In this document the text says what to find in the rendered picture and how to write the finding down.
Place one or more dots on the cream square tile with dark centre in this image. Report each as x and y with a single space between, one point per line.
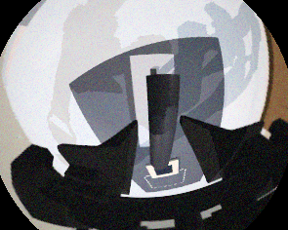
171 169

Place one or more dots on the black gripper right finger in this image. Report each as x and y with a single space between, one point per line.
213 146

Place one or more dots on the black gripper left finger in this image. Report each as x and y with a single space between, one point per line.
115 157

